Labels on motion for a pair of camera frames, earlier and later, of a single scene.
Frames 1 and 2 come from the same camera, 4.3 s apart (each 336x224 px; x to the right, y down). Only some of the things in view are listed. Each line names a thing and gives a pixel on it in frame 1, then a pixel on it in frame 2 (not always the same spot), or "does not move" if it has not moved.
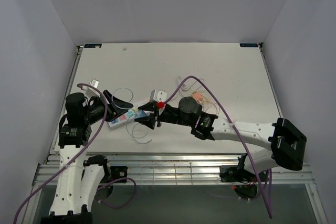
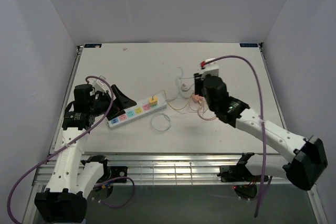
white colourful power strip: (128, 117) does not move
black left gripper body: (95, 113) does not move
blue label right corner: (249, 45) does not move
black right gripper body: (170, 115) → (198, 89)
